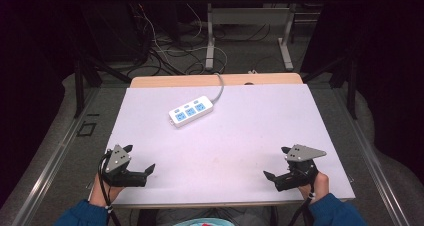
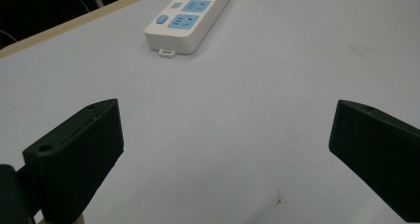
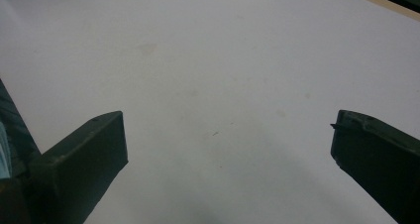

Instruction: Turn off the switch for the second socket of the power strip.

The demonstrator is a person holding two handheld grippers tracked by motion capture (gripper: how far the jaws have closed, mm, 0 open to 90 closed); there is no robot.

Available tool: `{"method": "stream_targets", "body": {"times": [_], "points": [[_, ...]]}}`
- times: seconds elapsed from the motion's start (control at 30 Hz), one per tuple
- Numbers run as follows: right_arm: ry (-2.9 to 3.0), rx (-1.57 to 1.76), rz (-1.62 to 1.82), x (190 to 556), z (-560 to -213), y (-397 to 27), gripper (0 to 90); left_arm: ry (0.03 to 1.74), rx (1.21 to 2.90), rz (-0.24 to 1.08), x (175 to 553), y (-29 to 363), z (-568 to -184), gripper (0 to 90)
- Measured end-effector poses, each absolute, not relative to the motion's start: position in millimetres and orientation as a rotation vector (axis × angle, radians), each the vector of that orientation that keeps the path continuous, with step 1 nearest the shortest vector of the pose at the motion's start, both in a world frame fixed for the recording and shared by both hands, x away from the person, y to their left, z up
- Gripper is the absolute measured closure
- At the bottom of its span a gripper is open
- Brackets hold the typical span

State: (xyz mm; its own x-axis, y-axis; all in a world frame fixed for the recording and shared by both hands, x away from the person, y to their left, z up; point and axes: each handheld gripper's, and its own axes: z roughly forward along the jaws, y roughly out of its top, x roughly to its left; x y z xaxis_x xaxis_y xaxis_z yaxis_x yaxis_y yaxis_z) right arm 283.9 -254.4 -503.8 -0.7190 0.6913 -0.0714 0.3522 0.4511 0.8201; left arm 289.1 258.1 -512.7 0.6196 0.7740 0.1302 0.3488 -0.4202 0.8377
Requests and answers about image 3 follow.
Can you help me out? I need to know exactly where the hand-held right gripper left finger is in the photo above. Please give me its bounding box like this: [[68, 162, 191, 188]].
[[29, 110, 130, 224]]

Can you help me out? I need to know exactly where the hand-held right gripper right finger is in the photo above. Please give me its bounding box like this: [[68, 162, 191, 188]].
[[330, 109, 420, 224]]

